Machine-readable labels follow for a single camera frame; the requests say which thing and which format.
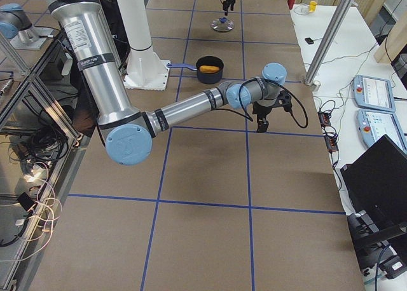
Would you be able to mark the glass pot lid blue knob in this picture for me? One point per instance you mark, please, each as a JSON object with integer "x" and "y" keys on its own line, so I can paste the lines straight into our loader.
{"x": 222, "y": 24}

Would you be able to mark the yellow plastic corn cob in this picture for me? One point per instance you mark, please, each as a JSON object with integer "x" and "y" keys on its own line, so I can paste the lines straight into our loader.
{"x": 209, "y": 69}

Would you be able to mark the dark blue saucepan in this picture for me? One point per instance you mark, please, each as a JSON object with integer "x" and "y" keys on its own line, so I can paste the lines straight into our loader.
{"x": 203, "y": 78}

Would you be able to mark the black power strip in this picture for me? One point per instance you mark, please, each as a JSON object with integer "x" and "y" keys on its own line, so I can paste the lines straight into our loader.
{"x": 329, "y": 132}

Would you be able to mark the small black square sensor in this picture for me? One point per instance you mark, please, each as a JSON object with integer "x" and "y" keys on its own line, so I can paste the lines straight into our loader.
{"x": 309, "y": 40}

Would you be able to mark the near teach pendant tablet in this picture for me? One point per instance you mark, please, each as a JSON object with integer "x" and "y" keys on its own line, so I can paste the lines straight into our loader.
{"x": 375, "y": 124}

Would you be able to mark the teach pendant tablet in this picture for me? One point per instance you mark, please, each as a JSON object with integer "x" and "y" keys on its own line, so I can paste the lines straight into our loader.
{"x": 373, "y": 93}
{"x": 375, "y": 124}

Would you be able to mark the far teach pendant tablet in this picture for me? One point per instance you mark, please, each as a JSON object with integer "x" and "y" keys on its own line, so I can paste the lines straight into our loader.
{"x": 373, "y": 93}

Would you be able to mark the black laptop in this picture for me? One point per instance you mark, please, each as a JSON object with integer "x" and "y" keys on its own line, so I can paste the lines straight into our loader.
{"x": 376, "y": 181}

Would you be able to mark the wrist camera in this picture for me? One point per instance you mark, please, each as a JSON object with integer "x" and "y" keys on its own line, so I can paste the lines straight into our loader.
{"x": 284, "y": 101}

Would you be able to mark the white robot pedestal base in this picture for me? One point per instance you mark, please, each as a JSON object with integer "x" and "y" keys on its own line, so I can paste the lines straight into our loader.
{"x": 145, "y": 70}

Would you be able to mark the aluminium frame post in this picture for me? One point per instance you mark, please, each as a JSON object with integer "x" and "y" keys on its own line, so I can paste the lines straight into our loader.
{"x": 327, "y": 39}

